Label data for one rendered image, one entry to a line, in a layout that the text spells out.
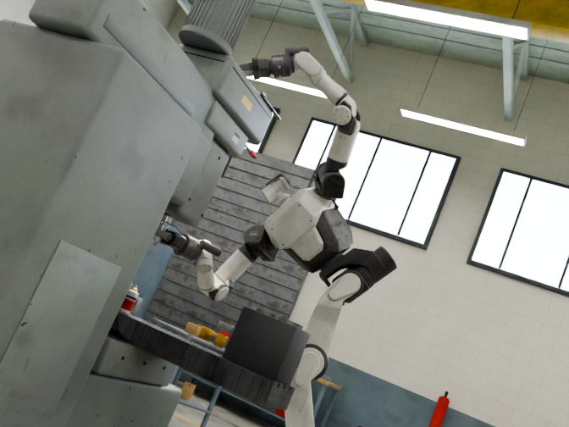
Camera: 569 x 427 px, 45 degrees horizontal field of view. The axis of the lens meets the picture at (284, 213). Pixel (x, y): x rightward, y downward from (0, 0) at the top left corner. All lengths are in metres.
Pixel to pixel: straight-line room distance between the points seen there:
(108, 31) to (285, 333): 1.08
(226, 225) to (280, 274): 1.25
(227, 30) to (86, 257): 1.00
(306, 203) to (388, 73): 8.67
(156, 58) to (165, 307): 9.07
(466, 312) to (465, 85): 3.51
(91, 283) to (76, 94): 0.52
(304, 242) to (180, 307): 8.22
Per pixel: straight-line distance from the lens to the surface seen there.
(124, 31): 2.01
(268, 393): 2.19
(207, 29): 2.47
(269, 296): 10.38
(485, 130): 8.44
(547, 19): 7.13
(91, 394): 2.35
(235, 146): 2.65
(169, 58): 2.20
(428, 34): 10.87
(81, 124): 1.80
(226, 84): 2.47
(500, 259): 9.93
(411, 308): 9.94
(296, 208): 2.76
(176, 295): 11.00
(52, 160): 1.80
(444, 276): 9.98
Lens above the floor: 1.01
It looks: 11 degrees up
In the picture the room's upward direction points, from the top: 23 degrees clockwise
